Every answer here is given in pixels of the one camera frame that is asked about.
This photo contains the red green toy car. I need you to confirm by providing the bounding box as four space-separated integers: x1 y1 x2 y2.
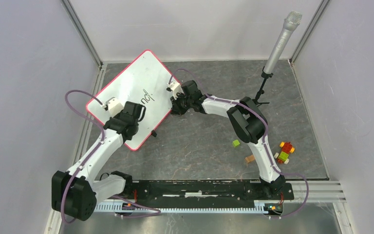
274 141 295 164

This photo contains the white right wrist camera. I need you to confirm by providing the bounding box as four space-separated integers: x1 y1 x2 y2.
166 81 184 100

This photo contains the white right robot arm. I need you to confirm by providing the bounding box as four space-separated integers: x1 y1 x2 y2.
167 80 285 199

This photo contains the black microphone tripod stand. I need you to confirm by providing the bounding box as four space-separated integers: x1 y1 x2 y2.
235 71 274 107

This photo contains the grey slotted cable duct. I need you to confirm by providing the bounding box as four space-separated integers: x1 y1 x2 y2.
93 201 284 214

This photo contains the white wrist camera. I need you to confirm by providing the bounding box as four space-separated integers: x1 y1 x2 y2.
101 97 124 119
166 81 184 100

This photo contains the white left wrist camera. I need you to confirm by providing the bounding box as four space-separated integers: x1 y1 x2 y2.
101 97 124 119

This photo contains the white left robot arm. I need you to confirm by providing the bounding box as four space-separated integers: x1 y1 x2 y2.
52 101 146 223

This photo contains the silver microphone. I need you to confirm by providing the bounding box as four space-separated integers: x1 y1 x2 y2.
263 11 302 74

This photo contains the pink framed whiteboard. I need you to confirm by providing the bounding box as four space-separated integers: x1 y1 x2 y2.
86 50 172 151

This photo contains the green toy cube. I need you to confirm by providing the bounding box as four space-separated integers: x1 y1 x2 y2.
232 140 240 148

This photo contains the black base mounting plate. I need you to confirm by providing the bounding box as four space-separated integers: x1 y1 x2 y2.
109 179 295 209

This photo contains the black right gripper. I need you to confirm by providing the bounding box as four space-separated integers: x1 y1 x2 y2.
171 91 193 115

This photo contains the brown wooden block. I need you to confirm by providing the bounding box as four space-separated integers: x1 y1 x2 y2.
244 155 255 164

